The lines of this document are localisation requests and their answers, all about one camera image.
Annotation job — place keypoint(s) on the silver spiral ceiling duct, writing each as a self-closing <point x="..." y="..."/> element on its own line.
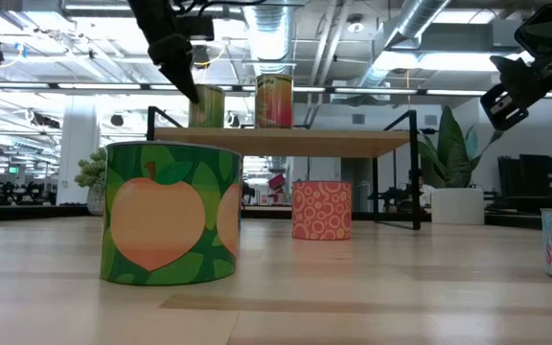
<point x="269" y="38"/>
<point x="417" y="19"/>

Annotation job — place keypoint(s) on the small bushy green plant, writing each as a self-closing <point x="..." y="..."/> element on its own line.
<point x="91" y="167"/>

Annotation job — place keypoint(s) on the green pears label can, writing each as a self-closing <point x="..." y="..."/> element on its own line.
<point x="211" y="108"/>

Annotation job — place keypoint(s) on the red orange label can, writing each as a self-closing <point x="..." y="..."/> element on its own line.
<point x="274" y="103"/>

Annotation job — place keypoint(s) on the snake plant in white pot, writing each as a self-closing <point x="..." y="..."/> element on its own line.
<point x="455" y="206"/>

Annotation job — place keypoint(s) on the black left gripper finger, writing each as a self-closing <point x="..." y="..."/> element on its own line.
<point x="175" y="52"/>

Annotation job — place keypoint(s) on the person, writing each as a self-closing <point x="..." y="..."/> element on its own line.
<point x="423" y="191"/>

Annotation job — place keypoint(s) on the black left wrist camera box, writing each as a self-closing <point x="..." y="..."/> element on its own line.
<point x="197" y="28"/>

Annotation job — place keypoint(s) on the dark computer monitors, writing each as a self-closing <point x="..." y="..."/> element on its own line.
<point x="527" y="175"/>

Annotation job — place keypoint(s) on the wooden shelf with black frame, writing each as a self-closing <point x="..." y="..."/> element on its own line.
<point x="281" y="143"/>

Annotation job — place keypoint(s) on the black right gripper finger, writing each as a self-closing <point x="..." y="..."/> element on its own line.
<point x="518" y="85"/>
<point x="520" y="69"/>

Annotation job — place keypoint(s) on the green can with peach print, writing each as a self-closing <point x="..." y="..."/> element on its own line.
<point x="161" y="225"/>

